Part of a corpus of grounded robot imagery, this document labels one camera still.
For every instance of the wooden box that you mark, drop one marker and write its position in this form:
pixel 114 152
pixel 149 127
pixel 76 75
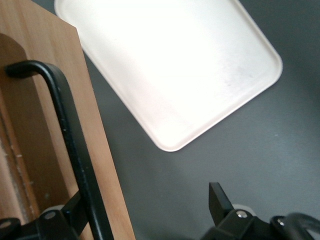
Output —
pixel 30 137

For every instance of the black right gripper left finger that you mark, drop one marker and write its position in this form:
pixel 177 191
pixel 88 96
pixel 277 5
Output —
pixel 75 207

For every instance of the beige rectangular tray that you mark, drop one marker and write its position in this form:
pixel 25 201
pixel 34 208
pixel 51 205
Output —
pixel 180 70

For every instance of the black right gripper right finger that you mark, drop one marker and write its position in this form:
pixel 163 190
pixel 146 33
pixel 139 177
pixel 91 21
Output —
pixel 220 202

